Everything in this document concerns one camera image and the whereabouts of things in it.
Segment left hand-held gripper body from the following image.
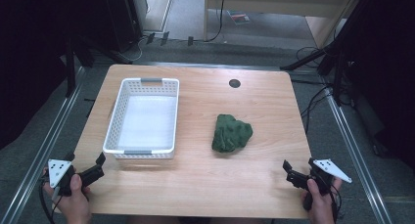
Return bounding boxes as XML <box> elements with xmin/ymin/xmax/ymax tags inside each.
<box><xmin>47</xmin><ymin>158</ymin><xmax>106</xmax><ymax>198</ymax></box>

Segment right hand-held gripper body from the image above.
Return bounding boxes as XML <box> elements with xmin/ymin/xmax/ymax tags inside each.
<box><xmin>286</xmin><ymin>157</ymin><xmax>353</xmax><ymax>212</ymax></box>

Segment person's left hand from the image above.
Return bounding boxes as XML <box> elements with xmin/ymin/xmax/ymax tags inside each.
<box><xmin>41</xmin><ymin>172</ymin><xmax>93</xmax><ymax>224</ymax></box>

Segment person's right hand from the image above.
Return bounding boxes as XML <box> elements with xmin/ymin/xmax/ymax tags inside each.
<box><xmin>300</xmin><ymin>177</ymin><xmax>344</xmax><ymax>224</ymax></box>

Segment white plastic basket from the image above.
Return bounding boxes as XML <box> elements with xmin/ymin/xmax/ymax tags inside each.
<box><xmin>102</xmin><ymin>77</ymin><xmax>181</xmax><ymax>160</ymax></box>

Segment green cloth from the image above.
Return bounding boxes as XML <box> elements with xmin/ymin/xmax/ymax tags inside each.
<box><xmin>210</xmin><ymin>113</ymin><xmax>254</xmax><ymax>154</ymax></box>

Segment black stand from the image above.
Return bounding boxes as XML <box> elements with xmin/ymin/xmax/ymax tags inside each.
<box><xmin>64</xmin><ymin>34</ymin><xmax>96</xmax><ymax>99</ymax></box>
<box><xmin>279</xmin><ymin>37</ymin><xmax>350</xmax><ymax>107</ymax></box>

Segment dark curtain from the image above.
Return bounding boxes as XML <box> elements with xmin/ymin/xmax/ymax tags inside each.
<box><xmin>0</xmin><ymin>0</ymin><xmax>109</xmax><ymax>151</ymax></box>
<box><xmin>326</xmin><ymin>0</ymin><xmax>415</xmax><ymax>170</ymax></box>

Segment black cabinet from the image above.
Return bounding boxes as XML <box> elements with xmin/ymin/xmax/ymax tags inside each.
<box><xmin>103</xmin><ymin>0</ymin><xmax>149</xmax><ymax>54</ymax></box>

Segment book with red cover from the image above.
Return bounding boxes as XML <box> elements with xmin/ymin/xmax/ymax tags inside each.
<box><xmin>227</xmin><ymin>10</ymin><xmax>252</xmax><ymax>25</ymax></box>

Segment light wooden furniture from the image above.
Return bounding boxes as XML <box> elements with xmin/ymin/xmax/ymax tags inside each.
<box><xmin>203</xmin><ymin>0</ymin><xmax>361</xmax><ymax>50</ymax></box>

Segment metal floor rail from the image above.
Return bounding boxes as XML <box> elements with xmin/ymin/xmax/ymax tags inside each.
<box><xmin>321</xmin><ymin>74</ymin><xmax>394</xmax><ymax>224</ymax></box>
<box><xmin>0</xmin><ymin>66</ymin><xmax>86</xmax><ymax>224</ymax></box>

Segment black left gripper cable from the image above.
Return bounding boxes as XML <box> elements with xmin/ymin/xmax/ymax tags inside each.
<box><xmin>38</xmin><ymin>176</ymin><xmax>64</xmax><ymax>224</ymax></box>

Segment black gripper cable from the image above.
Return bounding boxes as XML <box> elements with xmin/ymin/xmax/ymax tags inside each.
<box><xmin>38</xmin><ymin>176</ymin><xmax>64</xmax><ymax>224</ymax></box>
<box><xmin>328</xmin><ymin>184</ymin><xmax>343</xmax><ymax>224</ymax></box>

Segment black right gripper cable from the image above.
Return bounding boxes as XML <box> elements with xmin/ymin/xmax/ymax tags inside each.
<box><xmin>328</xmin><ymin>184</ymin><xmax>343</xmax><ymax>224</ymax></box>

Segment black floor cable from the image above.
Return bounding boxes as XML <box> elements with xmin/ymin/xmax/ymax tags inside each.
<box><xmin>295</xmin><ymin>46</ymin><xmax>336</xmax><ymax>134</ymax></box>

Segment white floor cable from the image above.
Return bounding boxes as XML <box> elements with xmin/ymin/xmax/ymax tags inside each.
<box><xmin>119</xmin><ymin>34</ymin><xmax>147</xmax><ymax>63</ymax></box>

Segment black hanging cable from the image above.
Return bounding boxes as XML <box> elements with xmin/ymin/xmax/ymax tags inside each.
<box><xmin>207</xmin><ymin>0</ymin><xmax>227</xmax><ymax>43</ymax></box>

